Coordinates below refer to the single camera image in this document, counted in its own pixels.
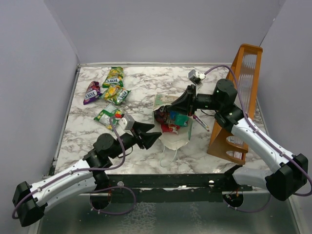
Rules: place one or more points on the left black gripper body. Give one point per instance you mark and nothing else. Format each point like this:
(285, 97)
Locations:
(135, 134)

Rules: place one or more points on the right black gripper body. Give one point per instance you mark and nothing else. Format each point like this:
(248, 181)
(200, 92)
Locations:
(196, 101)

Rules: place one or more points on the teal snack packet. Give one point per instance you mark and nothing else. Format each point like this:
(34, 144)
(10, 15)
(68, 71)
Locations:
(181, 120)

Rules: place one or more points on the green paper gift bag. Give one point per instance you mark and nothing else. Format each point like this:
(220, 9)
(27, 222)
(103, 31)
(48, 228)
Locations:
(171, 142)

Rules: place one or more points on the green white snack packet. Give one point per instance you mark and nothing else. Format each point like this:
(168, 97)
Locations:
(104, 115)

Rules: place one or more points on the green yellow Fox's candy bag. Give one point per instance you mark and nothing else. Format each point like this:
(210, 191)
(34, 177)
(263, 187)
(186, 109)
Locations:
(114, 77)

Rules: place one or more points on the purple Fox's candy bag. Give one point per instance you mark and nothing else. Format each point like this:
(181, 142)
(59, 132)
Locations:
(92, 93)

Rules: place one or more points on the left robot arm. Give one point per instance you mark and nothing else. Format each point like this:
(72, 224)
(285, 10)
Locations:
(88, 175)

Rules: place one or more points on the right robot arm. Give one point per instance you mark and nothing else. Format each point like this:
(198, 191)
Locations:
(287, 172)

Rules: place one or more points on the purple capped marker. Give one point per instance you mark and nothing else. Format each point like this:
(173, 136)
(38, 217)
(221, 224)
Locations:
(201, 122)

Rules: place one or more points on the red snack packet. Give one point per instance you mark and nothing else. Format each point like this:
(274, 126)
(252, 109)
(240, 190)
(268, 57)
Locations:
(170, 128)

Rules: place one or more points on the wooden rack with clear slats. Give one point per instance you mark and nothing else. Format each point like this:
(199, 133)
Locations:
(244, 74)

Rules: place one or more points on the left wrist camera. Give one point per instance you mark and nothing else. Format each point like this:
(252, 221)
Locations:
(126, 121)

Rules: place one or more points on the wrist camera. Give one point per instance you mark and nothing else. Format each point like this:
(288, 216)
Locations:
(196, 77)
(126, 121)

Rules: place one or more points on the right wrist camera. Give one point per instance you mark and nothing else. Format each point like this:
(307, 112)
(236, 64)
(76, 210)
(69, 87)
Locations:
(196, 77)

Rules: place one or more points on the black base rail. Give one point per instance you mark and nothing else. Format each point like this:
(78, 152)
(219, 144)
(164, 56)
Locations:
(159, 188)

